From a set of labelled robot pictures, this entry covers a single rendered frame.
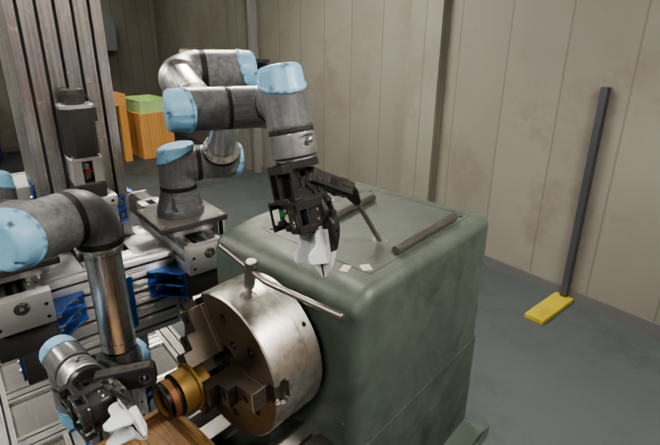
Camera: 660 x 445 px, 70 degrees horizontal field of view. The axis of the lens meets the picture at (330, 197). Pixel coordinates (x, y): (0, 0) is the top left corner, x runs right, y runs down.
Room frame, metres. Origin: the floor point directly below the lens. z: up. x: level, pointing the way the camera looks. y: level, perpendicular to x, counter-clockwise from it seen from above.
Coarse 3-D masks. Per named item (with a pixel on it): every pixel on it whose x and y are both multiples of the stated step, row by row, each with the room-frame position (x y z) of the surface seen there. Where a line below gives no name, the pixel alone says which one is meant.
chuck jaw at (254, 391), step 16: (224, 368) 0.76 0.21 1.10; (240, 368) 0.75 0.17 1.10; (208, 384) 0.71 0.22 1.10; (224, 384) 0.71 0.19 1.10; (240, 384) 0.71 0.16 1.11; (256, 384) 0.70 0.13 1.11; (208, 400) 0.70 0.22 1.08; (224, 400) 0.70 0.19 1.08; (240, 400) 0.70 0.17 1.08; (256, 400) 0.68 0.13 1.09; (272, 400) 0.70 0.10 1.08
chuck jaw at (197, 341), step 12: (192, 312) 0.81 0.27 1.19; (204, 312) 0.82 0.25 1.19; (192, 324) 0.79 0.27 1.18; (204, 324) 0.81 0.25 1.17; (192, 336) 0.78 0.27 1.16; (204, 336) 0.79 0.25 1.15; (216, 336) 0.80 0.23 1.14; (192, 348) 0.76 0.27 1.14; (204, 348) 0.78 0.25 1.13; (216, 348) 0.79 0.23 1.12; (180, 360) 0.76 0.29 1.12; (192, 360) 0.75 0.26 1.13; (204, 360) 0.76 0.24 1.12
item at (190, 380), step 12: (180, 372) 0.72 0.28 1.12; (192, 372) 0.72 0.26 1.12; (204, 372) 0.74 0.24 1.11; (156, 384) 0.70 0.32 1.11; (168, 384) 0.69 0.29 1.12; (180, 384) 0.69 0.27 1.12; (192, 384) 0.70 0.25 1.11; (156, 396) 0.71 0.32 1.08; (168, 396) 0.67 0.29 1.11; (180, 396) 0.68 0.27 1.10; (192, 396) 0.69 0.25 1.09; (204, 396) 0.70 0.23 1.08; (168, 408) 0.71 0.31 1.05; (180, 408) 0.67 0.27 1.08; (192, 408) 0.69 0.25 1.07; (168, 420) 0.68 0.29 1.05
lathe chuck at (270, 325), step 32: (224, 288) 0.84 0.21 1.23; (256, 288) 0.84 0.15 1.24; (224, 320) 0.79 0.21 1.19; (256, 320) 0.75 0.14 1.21; (288, 320) 0.78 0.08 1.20; (224, 352) 0.84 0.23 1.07; (256, 352) 0.72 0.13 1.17; (288, 352) 0.74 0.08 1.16; (288, 384) 0.72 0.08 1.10; (224, 416) 0.81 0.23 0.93; (256, 416) 0.73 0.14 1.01; (288, 416) 0.73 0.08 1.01
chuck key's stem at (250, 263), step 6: (252, 258) 0.80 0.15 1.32; (246, 264) 0.79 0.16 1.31; (252, 264) 0.79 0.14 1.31; (246, 270) 0.79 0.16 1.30; (252, 270) 0.79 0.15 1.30; (246, 276) 0.79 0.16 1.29; (252, 276) 0.79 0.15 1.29; (246, 282) 0.79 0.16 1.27; (252, 282) 0.80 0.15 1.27; (246, 288) 0.80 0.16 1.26; (252, 288) 0.80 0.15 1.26; (246, 294) 0.80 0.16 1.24
